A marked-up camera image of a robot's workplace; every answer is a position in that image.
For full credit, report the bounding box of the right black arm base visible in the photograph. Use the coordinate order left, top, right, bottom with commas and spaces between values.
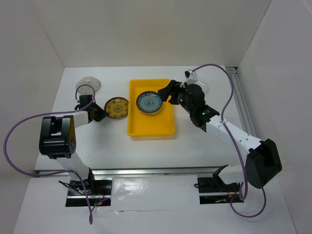
194, 177, 242, 205

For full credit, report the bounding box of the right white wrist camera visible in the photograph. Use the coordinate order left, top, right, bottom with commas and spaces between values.
180, 70, 198, 88

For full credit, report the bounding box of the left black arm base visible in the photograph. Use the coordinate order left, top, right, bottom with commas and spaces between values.
58, 178, 112, 207

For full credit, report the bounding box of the aluminium rail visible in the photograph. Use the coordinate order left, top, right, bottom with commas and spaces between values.
226, 66, 256, 137
36, 165, 227, 178

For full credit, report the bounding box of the clear glass plate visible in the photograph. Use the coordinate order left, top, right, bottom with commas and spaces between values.
76, 77, 101, 95
196, 81, 209, 95

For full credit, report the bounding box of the teal green plate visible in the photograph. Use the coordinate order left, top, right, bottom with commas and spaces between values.
136, 91, 163, 115

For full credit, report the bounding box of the front aluminium rail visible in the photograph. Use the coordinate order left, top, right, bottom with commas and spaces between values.
36, 165, 227, 178

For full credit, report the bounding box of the yellow brown patterned plate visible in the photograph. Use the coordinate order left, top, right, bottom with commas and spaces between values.
104, 97, 129, 119

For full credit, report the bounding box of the right side aluminium rail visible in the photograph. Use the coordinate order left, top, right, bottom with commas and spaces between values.
226, 66, 256, 137

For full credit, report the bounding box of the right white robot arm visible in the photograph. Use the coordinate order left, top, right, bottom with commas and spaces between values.
158, 80, 282, 191

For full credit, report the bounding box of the yellow plastic bin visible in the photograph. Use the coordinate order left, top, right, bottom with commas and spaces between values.
127, 79, 176, 137

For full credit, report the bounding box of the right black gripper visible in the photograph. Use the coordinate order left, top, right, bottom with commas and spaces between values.
157, 79, 194, 114

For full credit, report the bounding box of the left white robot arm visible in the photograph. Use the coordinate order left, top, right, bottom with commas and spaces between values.
39, 95, 108, 195

